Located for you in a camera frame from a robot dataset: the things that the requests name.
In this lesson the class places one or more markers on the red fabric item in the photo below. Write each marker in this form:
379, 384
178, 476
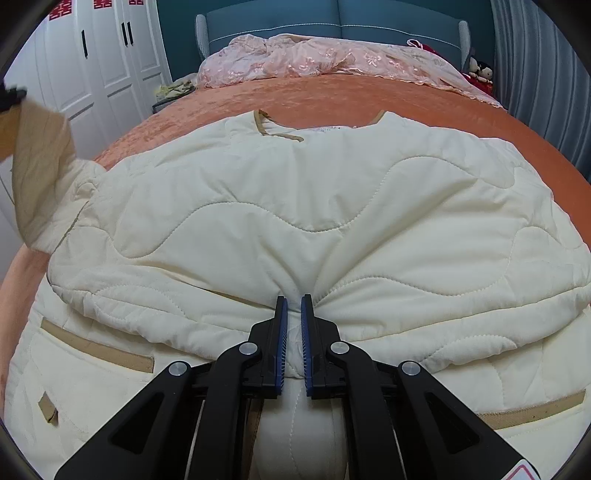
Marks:
422, 46

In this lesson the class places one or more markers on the blue upholstered headboard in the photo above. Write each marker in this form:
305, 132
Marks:
300, 18

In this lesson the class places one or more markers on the pink lace quilt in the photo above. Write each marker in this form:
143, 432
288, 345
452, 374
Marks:
323, 57

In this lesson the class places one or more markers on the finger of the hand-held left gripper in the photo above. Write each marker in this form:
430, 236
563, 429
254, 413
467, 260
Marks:
10, 98

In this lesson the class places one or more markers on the plush toys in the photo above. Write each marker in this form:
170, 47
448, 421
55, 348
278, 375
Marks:
480, 69

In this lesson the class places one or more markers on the white wardrobe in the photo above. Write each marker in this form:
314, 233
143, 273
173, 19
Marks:
92, 60

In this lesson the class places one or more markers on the orange bed blanket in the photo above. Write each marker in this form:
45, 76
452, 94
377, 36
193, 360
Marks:
323, 94

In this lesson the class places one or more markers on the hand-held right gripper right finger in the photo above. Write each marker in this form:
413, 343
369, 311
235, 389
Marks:
307, 344

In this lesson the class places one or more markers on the cream blanket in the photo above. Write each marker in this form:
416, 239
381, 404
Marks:
300, 194

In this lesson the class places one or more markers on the dark nightstand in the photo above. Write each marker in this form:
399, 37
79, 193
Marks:
159, 106

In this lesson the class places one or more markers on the grey curtain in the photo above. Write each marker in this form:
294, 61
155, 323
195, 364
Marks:
540, 69

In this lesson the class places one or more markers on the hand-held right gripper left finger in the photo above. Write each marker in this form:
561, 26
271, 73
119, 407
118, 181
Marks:
281, 344

